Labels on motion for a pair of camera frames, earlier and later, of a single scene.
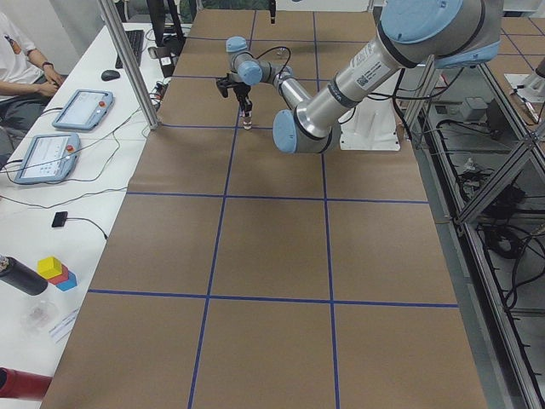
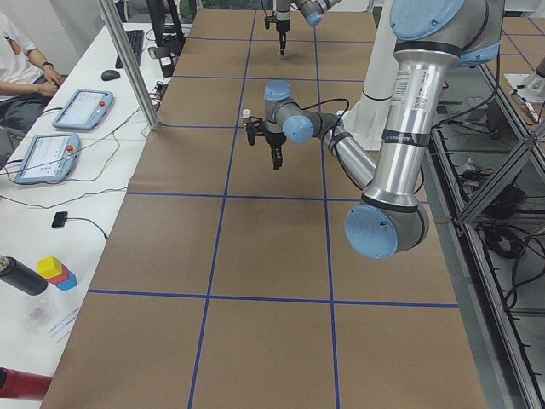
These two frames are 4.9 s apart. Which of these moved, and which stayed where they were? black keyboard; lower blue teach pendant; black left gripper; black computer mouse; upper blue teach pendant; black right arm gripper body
Moved: black left gripper; black right arm gripper body
Stayed: black keyboard; upper blue teach pendant; black computer mouse; lower blue teach pendant
